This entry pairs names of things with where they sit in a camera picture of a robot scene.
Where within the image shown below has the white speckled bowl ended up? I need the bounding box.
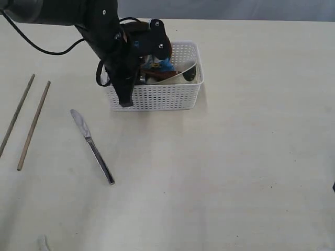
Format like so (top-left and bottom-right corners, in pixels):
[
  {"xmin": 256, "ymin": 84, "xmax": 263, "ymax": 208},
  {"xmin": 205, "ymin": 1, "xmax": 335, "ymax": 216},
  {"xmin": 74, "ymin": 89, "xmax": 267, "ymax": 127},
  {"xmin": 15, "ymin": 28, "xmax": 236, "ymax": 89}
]
[{"xmin": 146, "ymin": 61, "xmax": 198, "ymax": 85}]

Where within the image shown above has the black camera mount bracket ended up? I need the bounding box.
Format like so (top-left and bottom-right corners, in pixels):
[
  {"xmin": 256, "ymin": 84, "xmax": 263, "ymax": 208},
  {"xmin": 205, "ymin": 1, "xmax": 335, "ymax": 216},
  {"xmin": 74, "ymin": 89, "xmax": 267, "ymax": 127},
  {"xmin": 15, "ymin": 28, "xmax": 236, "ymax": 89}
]
[{"xmin": 136, "ymin": 19, "xmax": 171, "ymax": 60}]

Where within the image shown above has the wooden chopstick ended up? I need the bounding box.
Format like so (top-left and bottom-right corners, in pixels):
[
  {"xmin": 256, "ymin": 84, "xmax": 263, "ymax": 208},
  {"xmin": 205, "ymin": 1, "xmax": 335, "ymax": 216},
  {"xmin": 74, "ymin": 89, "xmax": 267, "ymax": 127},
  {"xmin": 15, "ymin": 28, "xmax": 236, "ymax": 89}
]
[
  {"xmin": 17, "ymin": 81, "xmax": 51, "ymax": 171},
  {"xmin": 0, "ymin": 73, "xmax": 36, "ymax": 156}
]

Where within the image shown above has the silver table knife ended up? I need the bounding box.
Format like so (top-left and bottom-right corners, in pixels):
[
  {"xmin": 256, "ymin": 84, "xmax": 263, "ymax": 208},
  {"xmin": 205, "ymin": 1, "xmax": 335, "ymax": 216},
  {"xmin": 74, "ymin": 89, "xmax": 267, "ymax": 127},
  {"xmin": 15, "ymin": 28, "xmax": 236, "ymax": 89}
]
[{"xmin": 70, "ymin": 109, "xmax": 115, "ymax": 185}]

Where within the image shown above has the brown round plate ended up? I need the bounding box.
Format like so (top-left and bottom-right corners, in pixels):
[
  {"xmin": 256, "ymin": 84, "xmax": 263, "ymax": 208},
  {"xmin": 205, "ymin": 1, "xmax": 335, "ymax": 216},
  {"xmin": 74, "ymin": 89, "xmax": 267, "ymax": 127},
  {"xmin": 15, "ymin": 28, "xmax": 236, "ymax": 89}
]
[{"xmin": 122, "ymin": 19, "xmax": 172, "ymax": 60}]

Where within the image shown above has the brown wooden spoon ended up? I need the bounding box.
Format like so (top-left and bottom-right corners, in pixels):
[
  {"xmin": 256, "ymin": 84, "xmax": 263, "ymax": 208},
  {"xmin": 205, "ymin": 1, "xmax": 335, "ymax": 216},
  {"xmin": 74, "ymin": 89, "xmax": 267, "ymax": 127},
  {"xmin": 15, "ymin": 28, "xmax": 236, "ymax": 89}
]
[{"xmin": 141, "ymin": 69, "xmax": 180, "ymax": 82}]

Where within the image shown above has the white perforated plastic basket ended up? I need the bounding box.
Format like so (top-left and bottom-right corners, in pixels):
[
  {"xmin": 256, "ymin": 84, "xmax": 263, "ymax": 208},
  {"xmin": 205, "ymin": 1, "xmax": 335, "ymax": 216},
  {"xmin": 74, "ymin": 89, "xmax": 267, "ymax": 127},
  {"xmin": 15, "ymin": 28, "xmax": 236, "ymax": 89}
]
[{"xmin": 105, "ymin": 41, "xmax": 204, "ymax": 111}]

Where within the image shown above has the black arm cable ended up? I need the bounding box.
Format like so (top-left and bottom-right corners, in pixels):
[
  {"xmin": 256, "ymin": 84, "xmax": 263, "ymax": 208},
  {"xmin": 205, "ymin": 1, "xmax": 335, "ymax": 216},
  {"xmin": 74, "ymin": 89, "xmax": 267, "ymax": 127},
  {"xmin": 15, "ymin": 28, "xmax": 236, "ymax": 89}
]
[{"xmin": 0, "ymin": 7, "xmax": 147, "ymax": 87}]

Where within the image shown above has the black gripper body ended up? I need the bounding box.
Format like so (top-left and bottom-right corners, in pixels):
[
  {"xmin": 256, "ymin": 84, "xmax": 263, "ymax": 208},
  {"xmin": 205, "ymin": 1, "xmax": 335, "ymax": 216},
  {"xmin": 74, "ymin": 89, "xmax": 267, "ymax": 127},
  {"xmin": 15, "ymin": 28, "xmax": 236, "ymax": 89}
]
[{"xmin": 99, "ymin": 23, "xmax": 149, "ymax": 86}]

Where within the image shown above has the blue chips bag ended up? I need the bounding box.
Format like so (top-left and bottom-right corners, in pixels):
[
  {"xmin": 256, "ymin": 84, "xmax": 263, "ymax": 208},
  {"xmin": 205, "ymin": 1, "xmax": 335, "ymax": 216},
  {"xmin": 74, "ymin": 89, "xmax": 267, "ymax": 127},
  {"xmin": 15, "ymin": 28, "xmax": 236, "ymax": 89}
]
[{"xmin": 132, "ymin": 40, "xmax": 174, "ymax": 72}]

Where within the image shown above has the silver foil packet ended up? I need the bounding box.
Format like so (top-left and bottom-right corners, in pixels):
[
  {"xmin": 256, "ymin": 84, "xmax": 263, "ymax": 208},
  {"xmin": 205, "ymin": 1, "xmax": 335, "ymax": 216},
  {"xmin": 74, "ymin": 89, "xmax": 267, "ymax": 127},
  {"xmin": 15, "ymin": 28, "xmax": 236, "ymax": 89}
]
[{"xmin": 136, "ymin": 72, "xmax": 147, "ymax": 85}]

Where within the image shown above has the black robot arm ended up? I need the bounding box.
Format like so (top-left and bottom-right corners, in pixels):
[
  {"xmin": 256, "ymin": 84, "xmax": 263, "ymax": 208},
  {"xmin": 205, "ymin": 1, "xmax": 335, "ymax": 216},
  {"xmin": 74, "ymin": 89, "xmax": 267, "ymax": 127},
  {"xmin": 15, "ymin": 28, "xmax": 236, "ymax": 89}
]
[{"xmin": 1, "ymin": 1, "xmax": 151, "ymax": 107}]

